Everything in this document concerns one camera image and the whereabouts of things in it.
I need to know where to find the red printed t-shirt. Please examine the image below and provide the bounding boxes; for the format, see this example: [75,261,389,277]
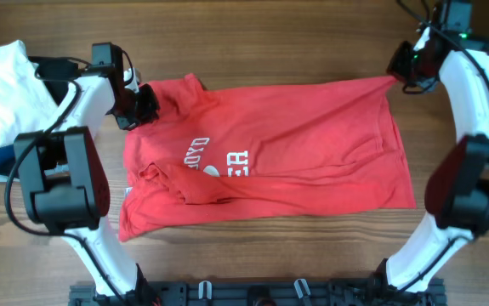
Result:
[119,74,415,241]

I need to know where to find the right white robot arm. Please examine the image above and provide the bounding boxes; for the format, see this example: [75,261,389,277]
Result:
[384,1,489,295]

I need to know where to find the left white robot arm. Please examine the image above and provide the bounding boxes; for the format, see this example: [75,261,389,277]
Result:
[4,42,162,305]

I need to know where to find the black folded garment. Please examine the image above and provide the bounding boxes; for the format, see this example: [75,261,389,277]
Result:
[29,56,78,105]

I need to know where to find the white folded shirt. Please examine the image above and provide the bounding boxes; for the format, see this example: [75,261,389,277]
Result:
[0,40,58,147]

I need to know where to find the light grey folded garment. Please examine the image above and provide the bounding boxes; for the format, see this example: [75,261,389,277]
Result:
[0,159,69,183]

